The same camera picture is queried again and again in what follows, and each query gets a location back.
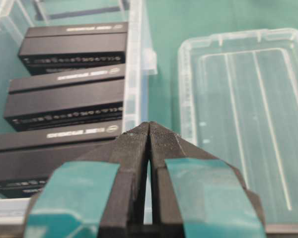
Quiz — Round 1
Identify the clear plastic box lid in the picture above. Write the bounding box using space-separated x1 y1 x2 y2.
178 28 298 238

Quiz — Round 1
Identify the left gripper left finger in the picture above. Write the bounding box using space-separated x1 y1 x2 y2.
23 122 149 238

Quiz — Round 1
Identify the right black rectangular box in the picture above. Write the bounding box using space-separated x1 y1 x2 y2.
18 22 129 75

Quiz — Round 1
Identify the black rectangular box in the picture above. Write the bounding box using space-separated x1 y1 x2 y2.
0 121 121 198
3 64 126 131
18 22 129 75

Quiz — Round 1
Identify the clear plastic storage box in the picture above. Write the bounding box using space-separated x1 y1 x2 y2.
0 0 158 225

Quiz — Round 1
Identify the green table cloth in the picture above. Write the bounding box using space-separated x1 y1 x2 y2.
0 0 257 238

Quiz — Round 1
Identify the left black rectangular box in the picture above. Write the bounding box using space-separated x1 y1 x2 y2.
0 121 121 198

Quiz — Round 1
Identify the middle black rectangular box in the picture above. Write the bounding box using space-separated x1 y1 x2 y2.
3 64 126 131

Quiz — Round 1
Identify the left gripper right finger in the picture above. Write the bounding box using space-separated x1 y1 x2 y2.
149 122 266 238

